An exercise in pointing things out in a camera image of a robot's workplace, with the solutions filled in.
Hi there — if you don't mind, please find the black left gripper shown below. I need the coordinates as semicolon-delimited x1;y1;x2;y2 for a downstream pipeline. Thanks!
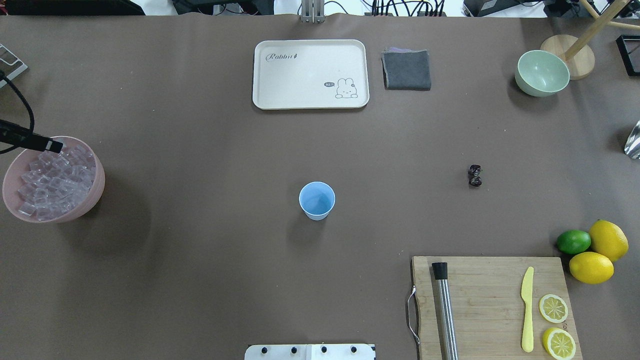
0;120;64;154

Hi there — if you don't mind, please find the lemon slice upper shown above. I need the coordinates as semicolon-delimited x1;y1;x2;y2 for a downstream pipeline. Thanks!
538;293;569;324

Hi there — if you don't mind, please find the cream rabbit tray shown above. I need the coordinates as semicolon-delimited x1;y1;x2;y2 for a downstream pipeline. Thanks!
252;39;370;110

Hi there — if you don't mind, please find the yellow plastic knife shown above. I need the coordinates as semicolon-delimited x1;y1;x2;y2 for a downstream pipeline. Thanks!
520;266;535;353

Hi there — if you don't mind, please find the metal clamp bracket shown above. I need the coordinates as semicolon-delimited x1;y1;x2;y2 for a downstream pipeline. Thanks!
300;0;326;24

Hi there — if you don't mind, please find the steel muddler black tip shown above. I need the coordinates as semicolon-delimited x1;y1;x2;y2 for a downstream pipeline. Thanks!
431;262;459;360

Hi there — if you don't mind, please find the grey folded cloth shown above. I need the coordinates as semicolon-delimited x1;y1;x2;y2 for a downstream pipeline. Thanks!
381;47;432;91

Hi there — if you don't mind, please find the yellow lemon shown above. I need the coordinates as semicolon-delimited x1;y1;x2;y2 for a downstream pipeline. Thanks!
589;219;629;263
569;251;615;285

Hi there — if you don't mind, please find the silver foil object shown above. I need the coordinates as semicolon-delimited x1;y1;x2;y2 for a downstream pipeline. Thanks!
622;121;640;160

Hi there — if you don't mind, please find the blue plastic cup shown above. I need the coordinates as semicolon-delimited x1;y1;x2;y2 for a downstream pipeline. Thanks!
298;181;336;221

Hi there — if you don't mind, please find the yellow lemon upper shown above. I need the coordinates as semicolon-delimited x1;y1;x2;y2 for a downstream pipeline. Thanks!
589;219;629;263

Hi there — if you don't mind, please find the black frame object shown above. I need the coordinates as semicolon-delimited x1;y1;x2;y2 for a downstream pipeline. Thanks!
615;34;640;76

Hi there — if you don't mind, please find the lemon slice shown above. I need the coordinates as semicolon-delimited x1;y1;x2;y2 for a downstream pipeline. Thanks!
538;293;569;324
542;326;578;360

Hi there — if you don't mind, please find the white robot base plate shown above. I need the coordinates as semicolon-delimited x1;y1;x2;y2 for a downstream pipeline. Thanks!
244;342;377;360

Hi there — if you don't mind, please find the yellow lemon lower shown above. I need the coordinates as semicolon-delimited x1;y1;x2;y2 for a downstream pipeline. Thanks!
569;251;615;285

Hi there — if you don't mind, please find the green ceramic bowl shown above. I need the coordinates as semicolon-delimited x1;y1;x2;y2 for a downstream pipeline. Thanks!
514;50;570;97

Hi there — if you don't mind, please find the pink bowl of ice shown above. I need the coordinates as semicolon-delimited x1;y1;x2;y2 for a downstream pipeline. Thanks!
1;136;106;224

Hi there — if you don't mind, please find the green lime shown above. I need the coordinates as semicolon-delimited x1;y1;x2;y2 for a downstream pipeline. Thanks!
556;229;592;255

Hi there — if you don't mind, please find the wooden stand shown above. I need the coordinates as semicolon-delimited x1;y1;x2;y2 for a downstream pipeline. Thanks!
540;0;639;80

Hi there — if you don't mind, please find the lemon slice lower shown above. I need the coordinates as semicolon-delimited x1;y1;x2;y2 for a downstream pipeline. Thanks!
542;326;578;360

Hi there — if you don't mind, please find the wooden cutting board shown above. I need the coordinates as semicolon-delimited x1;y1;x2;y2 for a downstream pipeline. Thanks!
411;256;572;360

